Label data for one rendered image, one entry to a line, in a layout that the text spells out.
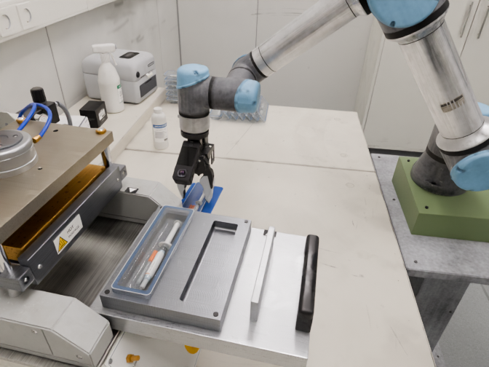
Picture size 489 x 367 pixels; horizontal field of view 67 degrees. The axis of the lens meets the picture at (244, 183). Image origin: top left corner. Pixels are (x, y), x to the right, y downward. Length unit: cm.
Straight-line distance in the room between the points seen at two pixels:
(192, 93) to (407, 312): 66
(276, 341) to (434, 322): 105
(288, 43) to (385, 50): 177
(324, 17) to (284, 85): 223
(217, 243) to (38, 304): 26
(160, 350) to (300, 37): 70
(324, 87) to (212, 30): 97
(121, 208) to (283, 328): 38
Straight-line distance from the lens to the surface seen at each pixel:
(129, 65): 157
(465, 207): 111
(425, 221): 106
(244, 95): 85
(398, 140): 292
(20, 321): 55
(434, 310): 146
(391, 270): 96
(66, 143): 65
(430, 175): 111
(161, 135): 132
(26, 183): 57
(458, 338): 193
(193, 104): 88
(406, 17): 75
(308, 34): 91
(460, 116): 88
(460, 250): 109
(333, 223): 104
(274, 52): 93
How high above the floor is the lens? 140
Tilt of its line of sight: 34 degrees down
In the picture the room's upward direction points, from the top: 2 degrees clockwise
